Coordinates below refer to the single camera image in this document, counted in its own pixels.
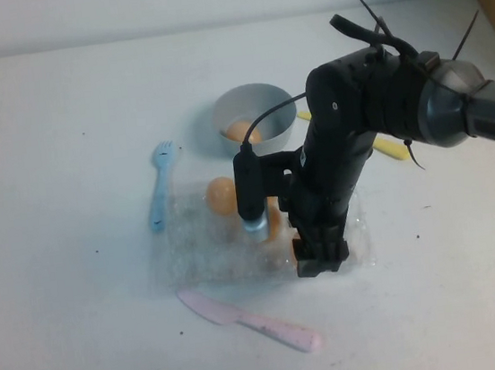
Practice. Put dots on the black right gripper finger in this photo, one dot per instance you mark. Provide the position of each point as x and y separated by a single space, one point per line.
312 263
339 252

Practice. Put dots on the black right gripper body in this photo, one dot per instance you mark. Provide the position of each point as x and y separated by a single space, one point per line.
324 184

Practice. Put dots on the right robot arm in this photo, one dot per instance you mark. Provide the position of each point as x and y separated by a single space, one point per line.
440 98

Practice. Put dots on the clear plastic egg tray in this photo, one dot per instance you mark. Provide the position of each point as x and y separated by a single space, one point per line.
202 254

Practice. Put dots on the yellow plastic knife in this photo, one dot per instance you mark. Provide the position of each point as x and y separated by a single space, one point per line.
392 149

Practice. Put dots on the pink plastic knife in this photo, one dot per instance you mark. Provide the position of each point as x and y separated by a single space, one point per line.
246 318

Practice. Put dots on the black zip tie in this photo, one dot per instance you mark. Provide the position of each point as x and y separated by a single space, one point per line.
373 16
466 34
413 153

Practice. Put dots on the grey round bowl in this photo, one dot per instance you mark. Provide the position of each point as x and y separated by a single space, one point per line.
265 110

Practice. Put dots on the light blue plastic fork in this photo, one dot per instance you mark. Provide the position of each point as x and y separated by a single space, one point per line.
158 196

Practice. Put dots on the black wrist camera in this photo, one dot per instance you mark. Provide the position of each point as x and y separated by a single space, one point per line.
249 184

